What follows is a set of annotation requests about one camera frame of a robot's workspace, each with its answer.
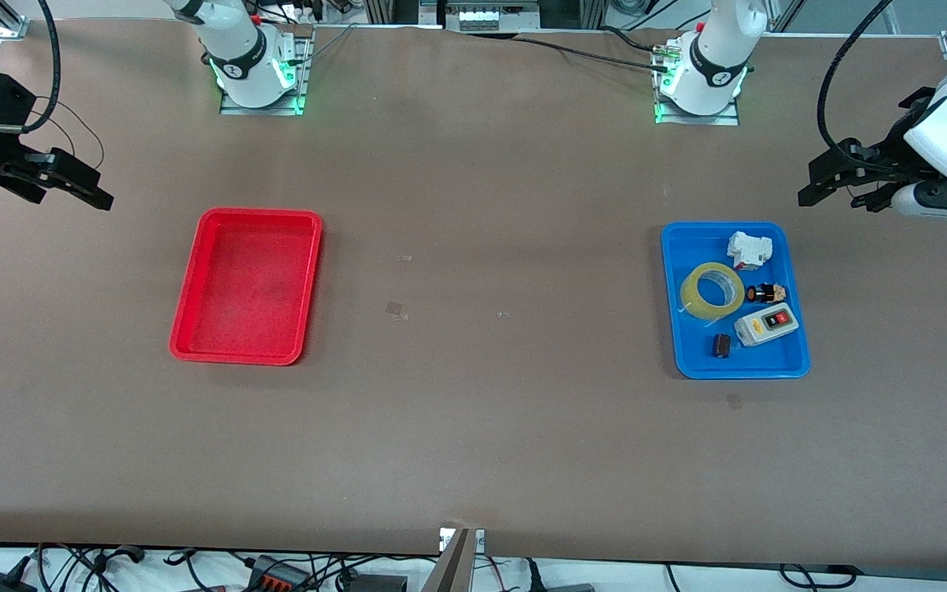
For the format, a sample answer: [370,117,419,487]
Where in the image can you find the grey switch box red black buttons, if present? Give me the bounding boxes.
[734,302,800,349]

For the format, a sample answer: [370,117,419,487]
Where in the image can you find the white circuit breaker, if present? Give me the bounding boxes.
[727,231,773,271]

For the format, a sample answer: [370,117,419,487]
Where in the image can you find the grey rack equipment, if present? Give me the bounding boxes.
[363,0,607,34]

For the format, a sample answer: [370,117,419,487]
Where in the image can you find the blue plastic tray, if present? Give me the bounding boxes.
[660,221,811,381]

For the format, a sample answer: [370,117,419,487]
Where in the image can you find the black cable across table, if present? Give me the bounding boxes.
[513,26,668,73]

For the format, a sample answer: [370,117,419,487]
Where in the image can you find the looped black floor cable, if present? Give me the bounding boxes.
[778,562,862,590]

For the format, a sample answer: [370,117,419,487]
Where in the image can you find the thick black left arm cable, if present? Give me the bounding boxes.
[819,0,895,157]

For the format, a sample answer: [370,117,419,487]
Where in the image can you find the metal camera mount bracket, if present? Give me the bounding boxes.
[420,526,487,592]

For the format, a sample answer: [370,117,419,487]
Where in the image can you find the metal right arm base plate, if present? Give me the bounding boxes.
[219,25,314,117]

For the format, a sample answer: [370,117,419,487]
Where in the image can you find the thin grey base cable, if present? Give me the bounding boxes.
[307,23,358,62]

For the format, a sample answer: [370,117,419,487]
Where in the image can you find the yellow clear packing tape roll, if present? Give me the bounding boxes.
[680,262,746,319]

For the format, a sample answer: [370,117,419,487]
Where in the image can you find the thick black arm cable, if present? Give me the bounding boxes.
[20,0,62,134]
[819,0,895,157]

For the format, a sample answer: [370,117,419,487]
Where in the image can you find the red plastic tray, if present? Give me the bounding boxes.
[169,207,324,367]

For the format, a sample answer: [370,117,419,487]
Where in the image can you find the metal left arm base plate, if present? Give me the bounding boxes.
[653,45,742,127]

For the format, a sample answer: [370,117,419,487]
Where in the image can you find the thin black right gripper wire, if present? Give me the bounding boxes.
[30,97,105,169]

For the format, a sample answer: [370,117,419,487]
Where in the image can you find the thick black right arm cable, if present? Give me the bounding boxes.
[20,0,62,134]

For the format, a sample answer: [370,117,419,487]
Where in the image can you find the black orange power strip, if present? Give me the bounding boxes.
[245,557,315,592]

